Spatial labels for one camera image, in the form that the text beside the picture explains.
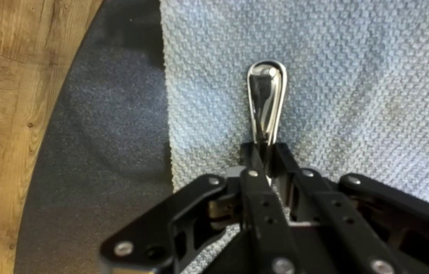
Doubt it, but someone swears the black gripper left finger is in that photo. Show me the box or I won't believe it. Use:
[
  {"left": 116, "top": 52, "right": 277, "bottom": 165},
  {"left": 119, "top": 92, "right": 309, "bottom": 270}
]
[{"left": 99, "top": 142, "right": 305, "bottom": 274}]

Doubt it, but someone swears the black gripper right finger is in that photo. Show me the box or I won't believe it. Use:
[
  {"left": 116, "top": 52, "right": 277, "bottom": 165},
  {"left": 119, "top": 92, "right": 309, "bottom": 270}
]
[{"left": 273, "top": 142, "right": 429, "bottom": 274}]

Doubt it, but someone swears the steel table knife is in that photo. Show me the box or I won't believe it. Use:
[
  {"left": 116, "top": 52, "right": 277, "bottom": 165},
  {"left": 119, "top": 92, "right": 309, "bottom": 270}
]
[{"left": 245, "top": 60, "right": 289, "bottom": 196}]

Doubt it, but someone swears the blue waffle-weave towel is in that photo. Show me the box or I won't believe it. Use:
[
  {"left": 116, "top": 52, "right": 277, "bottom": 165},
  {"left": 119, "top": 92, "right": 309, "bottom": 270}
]
[{"left": 159, "top": 0, "right": 429, "bottom": 274}]

